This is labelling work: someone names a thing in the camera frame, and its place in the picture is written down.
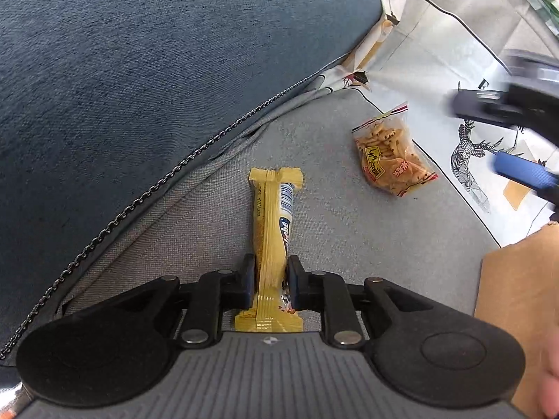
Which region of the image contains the deer print sofa cover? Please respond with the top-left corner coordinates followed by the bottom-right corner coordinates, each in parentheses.
top-left (332, 0), bottom-right (558, 257)

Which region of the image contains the cardboard box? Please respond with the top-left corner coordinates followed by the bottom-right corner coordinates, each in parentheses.
top-left (475, 222), bottom-right (558, 418)

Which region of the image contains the clear cracker bag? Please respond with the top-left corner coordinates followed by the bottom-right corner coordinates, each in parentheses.
top-left (351, 102), bottom-right (439, 197)

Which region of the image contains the operator right hand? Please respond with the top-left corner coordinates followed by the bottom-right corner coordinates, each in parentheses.
top-left (539, 333), bottom-right (559, 418)

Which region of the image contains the yellow wafer bar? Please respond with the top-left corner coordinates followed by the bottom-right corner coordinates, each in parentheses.
top-left (234, 168), bottom-right (303, 333)

